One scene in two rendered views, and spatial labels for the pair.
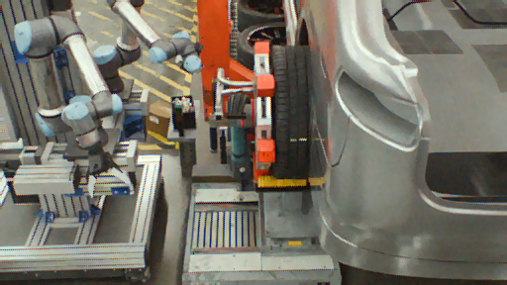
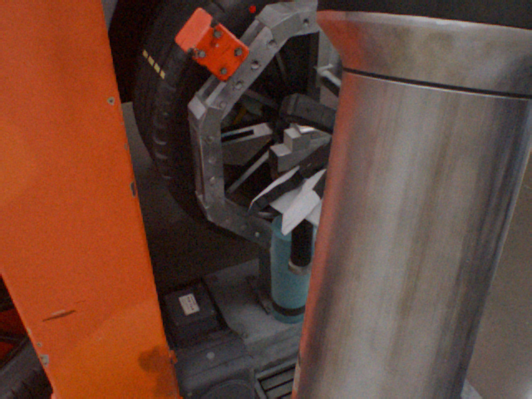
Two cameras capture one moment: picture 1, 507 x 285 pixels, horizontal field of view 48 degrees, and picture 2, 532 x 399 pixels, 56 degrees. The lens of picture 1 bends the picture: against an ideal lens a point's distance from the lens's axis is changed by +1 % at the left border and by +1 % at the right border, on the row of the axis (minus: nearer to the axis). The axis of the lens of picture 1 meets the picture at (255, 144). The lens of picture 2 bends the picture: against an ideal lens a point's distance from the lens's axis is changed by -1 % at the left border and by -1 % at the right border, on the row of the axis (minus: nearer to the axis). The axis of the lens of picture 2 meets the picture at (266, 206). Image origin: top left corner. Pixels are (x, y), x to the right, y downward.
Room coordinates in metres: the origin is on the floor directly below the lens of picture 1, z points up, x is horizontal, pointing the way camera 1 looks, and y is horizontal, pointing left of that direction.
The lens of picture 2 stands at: (2.83, 0.77, 1.38)
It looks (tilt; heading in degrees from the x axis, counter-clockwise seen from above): 38 degrees down; 246
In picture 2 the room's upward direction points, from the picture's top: straight up
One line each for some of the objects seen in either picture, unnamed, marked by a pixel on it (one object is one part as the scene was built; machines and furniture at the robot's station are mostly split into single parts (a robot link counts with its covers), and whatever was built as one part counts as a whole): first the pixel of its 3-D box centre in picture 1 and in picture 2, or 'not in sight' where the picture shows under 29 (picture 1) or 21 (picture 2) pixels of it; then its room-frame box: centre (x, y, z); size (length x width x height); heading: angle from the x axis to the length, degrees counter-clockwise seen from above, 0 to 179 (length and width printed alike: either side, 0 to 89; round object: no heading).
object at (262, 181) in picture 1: (281, 180); not in sight; (2.23, -0.13, 0.51); 0.29 x 0.06 x 0.06; 92
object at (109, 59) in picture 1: (106, 60); not in sight; (2.66, 0.78, 0.98); 0.13 x 0.12 x 0.14; 137
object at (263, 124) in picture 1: (261, 113); (321, 135); (2.35, -0.03, 0.85); 0.54 x 0.07 x 0.54; 2
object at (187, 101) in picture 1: (183, 111); not in sight; (2.90, 0.44, 0.51); 0.20 x 0.14 x 0.13; 9
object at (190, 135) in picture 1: (184, 120); not in sight; (2.92, 0.44, 0.44); 0.43 x 0.17 x 0.03; 2
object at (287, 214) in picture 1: (292, 193); (280, 265); (2.36, -0.20, 0.32); 0.40 x 0.30 x 0.28; 2
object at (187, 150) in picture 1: (187, 145); not in sight; (2.95, 0.44, 0.21); 0.10 x 0.10 x 0.42; 2
